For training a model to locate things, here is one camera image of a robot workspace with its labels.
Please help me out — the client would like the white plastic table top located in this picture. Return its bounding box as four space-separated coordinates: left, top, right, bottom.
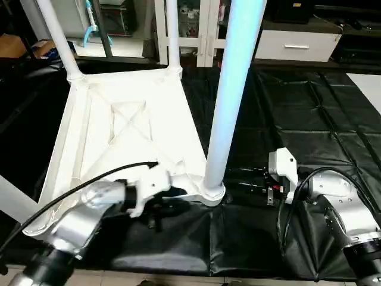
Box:
24 64 227 240

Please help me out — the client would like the black work mat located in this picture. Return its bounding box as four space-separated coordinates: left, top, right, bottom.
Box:
0 55 381 282

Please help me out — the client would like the white drawer cabinet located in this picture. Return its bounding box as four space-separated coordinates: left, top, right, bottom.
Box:
154 0 263 67
254 30 343 64

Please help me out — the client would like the small blue box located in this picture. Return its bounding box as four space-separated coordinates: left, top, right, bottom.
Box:
42 41 76 63

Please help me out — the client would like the light blue hanger hook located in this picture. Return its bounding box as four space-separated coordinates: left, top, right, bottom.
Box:
82 0 114 48

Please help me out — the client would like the cardboard box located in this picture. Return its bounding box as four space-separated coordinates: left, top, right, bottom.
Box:
0 35 36 59

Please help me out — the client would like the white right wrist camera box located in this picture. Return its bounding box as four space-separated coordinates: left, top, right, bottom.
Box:
268 148 298 204

